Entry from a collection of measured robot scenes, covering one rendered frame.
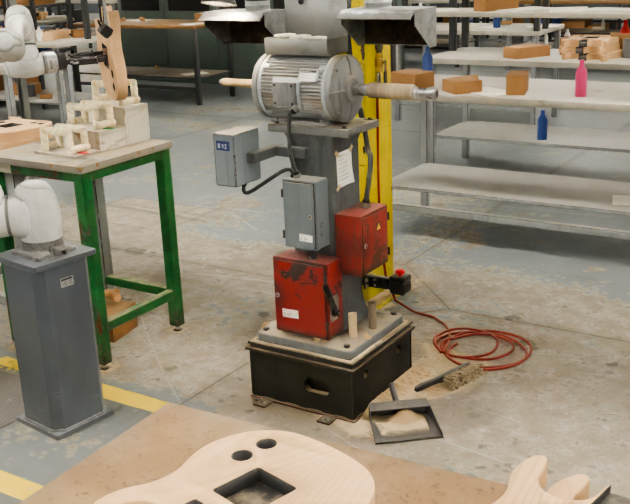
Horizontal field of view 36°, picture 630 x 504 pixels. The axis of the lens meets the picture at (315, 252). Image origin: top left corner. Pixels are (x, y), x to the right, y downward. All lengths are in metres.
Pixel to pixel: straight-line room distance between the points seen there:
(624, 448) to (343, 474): 2.19
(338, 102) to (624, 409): 1.63
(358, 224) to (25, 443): 1.52
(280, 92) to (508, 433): 1.54
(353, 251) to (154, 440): 1.94
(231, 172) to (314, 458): 2.06
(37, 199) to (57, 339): 0.53
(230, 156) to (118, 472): 1.99
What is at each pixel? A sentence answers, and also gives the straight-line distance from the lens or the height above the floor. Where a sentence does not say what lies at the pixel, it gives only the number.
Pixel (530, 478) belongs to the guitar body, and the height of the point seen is 0.99.
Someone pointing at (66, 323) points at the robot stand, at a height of 0.44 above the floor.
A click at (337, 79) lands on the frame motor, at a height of 1.30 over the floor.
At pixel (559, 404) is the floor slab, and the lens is 4.00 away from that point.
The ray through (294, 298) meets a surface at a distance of 3.78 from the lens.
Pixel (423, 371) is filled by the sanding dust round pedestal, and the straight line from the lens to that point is 4.18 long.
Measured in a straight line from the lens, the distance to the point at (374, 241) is 3.75.
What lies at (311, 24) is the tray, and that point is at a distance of 3.82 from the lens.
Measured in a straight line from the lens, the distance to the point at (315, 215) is 3.65.
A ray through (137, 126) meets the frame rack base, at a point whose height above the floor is 1.01.
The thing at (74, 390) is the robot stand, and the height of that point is 0.17.
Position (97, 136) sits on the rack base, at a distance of 4.39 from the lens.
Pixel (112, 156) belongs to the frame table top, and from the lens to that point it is 4.30.
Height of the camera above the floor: 1.80
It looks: 18 degrees down
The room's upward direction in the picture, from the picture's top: 2 degrees counter-clockwise
